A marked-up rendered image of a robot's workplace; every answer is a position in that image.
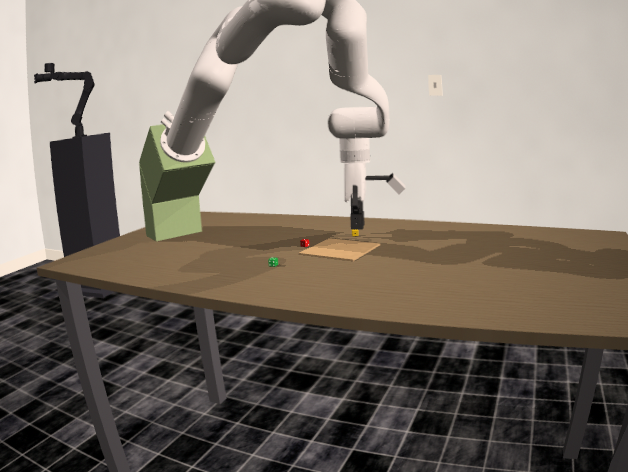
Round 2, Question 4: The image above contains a tan mat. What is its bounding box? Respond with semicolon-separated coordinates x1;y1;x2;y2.
299;238;380;261

